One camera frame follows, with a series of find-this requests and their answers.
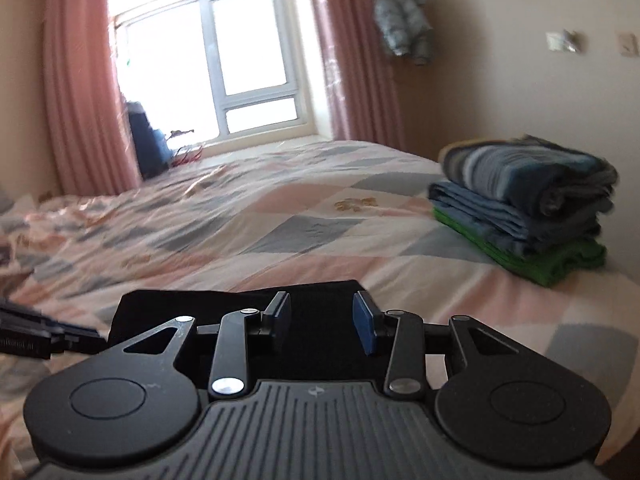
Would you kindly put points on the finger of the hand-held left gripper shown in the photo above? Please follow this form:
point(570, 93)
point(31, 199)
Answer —
point(75, 337)

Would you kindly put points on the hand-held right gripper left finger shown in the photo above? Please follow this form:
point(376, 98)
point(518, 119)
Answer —
point(282, 314)

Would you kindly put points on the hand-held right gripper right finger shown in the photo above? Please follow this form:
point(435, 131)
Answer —
point(365, 326)

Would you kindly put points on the black garment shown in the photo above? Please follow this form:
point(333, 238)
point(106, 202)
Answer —
point(200, 302)

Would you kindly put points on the checked pink grey quilt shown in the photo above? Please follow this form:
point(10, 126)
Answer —
point(300, 230)

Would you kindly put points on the folded green garment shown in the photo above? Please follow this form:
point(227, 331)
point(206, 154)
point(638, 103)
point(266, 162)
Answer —
point(550, 262)

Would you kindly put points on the dark blue bag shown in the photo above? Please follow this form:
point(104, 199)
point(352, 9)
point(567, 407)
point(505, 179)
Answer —
point(147, 142)

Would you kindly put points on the folded blue striped garment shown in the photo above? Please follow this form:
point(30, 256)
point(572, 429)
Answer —
point(525, 170)

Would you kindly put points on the pink curtain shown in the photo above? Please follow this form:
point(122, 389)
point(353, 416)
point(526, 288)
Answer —
point(352, 50)
point(82, 85)

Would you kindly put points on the white framed window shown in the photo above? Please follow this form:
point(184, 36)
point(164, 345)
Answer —
point(210, 60)

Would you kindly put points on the hanging grey patterned jacket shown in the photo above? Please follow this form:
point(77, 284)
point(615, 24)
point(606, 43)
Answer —
point(402, 17)

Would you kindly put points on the white wall switch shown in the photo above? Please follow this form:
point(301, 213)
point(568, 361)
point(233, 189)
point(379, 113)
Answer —
point(562, 41)

